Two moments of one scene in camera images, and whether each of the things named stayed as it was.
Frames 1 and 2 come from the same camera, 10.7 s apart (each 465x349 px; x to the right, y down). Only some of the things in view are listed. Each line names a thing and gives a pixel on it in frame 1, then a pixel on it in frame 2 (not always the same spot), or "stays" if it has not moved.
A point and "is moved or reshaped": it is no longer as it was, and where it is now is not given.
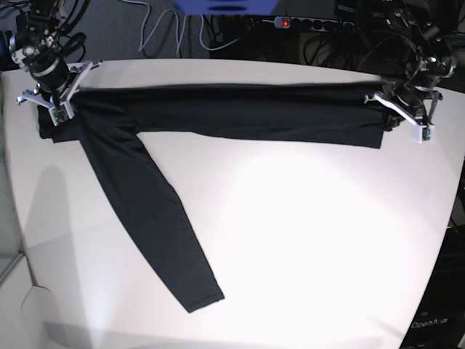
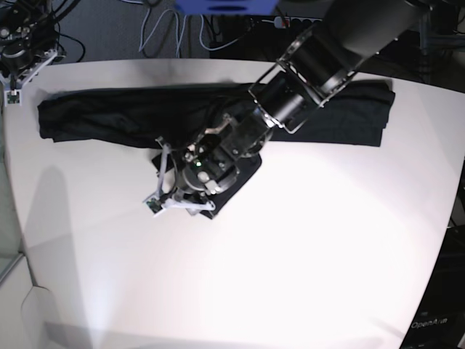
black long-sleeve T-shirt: x=341 y=115 is moved or reshaped
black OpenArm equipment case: x=439 y=322 stays
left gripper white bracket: x=61 y=109 to x=13 y=88
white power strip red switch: x=282 y=22 stays
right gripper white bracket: x=421 y=131 to x=158 y=202
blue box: x=227 y=7 stays
